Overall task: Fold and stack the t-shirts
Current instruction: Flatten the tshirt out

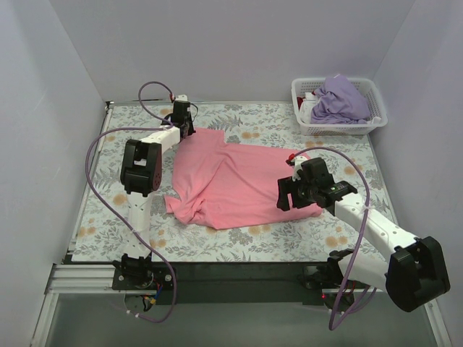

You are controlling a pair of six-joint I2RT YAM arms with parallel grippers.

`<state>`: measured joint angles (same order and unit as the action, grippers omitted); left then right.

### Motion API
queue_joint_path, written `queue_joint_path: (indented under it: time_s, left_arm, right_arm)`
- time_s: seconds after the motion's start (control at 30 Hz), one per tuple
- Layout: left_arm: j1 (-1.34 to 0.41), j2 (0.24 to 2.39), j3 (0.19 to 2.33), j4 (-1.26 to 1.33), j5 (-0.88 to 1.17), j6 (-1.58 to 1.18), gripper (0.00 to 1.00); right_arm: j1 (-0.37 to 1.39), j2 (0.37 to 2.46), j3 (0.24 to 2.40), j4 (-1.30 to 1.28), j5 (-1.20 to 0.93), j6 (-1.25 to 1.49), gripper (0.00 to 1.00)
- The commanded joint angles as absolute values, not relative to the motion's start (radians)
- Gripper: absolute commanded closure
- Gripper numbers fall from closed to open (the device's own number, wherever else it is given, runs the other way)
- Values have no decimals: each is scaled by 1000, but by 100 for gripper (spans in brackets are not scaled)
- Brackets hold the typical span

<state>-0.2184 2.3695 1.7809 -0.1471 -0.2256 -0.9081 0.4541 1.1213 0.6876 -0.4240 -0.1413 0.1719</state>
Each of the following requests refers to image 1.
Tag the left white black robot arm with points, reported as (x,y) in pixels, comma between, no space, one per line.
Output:
(141,176)

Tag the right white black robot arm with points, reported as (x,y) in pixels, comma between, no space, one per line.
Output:
(413,269)

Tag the purple t shirt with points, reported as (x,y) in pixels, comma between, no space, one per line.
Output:
(340,103)

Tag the pink t shirt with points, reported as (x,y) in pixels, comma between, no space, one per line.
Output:
(227,185)

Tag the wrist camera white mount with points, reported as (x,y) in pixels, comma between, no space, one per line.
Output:
(296,161)
(182,98)

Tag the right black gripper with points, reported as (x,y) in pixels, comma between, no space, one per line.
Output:
(286,193)

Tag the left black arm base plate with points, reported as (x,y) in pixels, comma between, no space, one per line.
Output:
(141,275)

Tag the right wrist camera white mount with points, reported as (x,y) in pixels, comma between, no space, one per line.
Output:
(296,161)

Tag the white plastic laundry basket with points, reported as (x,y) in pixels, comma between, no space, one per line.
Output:
(366,87)

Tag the floral table mat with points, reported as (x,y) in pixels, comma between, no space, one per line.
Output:
(101,235)

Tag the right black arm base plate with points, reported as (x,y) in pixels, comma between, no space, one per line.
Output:
(320,277)

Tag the aluminium frame rail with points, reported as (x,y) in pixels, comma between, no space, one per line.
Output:
(220,304)

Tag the white garment in basket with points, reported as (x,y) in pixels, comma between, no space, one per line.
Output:
(305,112)

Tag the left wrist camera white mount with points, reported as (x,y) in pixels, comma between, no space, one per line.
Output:
(182,98)

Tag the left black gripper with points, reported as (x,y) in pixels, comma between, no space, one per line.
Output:
(187,129)

